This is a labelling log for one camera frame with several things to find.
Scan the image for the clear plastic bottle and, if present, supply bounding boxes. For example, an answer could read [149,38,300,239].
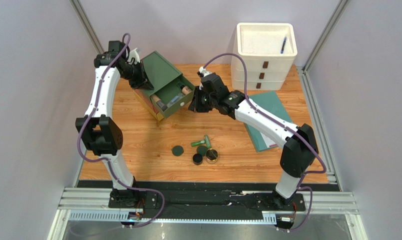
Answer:
[166,92,185,108]

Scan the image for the black pump foundation bottle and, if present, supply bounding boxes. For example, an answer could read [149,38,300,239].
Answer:
[179,84,192,95]

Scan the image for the grey cap foundation tube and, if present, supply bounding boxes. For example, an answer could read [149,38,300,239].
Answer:
[150,94,168,111]

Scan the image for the gold lid cream jar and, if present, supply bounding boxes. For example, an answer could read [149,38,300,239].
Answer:
[205,148,219,164]

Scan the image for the black round jar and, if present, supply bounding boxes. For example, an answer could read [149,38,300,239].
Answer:
[192,153,203,166]

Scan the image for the green top drawer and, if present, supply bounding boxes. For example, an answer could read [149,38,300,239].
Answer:
[142,74,194,119]

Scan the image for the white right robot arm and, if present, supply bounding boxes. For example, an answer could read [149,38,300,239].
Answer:
[189,68,318,200]

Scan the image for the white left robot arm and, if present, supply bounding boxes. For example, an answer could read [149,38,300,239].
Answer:
[75,40,154,191]

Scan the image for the drawer cabinet shell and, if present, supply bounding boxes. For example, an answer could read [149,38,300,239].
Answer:
[133,51,187,121]

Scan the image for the green lip balm tube horizontal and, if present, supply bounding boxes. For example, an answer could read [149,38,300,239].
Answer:
[191,139,206,147]

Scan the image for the green lip balm tube upright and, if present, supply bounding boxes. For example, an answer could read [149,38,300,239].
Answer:
[204,135,212,149]

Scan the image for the tilted dark green compact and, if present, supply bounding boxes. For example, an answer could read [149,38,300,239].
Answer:
[197,145,208,156]

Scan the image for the flat dark green compact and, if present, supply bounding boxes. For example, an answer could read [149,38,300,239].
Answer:
[171,145,184,157]

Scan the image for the white foam drawer box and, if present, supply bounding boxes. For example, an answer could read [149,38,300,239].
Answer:
[231,22,298,91]

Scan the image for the blue pen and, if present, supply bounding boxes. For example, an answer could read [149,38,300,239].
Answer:
[280,36,288,54]

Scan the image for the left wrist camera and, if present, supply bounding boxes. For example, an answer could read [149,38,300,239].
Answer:
[128,48,140,65]

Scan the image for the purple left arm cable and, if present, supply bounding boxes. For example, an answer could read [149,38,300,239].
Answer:
[69,32,166,238]

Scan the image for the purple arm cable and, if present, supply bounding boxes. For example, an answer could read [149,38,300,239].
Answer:
[200,52,328,233]
[69,32,166,238]

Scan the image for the aluminium rail frame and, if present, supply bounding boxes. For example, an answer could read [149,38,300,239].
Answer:
[58,180,367,240]

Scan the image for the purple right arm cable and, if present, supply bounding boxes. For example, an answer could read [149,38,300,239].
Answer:
[200,52,328,233]

